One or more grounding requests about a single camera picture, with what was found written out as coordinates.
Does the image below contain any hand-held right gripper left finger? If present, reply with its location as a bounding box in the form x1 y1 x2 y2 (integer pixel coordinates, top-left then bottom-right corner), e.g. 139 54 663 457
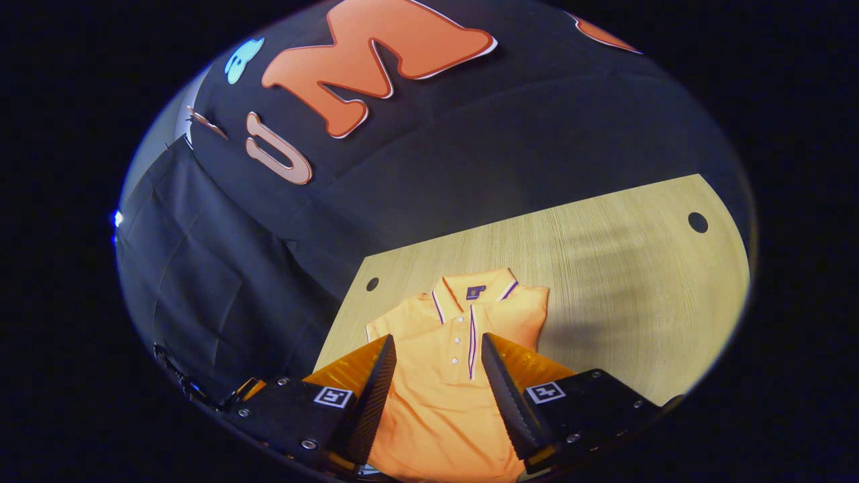
225 334 398 472

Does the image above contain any orange polo T-shirt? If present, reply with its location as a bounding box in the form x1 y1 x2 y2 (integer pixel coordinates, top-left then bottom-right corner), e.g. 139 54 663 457
366 268 551 483

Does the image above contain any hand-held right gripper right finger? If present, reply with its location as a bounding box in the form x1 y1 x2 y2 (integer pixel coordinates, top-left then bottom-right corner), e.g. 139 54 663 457
481 332 673 474

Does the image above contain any black backdrop cloth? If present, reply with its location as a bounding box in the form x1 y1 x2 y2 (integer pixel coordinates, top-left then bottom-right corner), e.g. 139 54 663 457
115 0 756 407

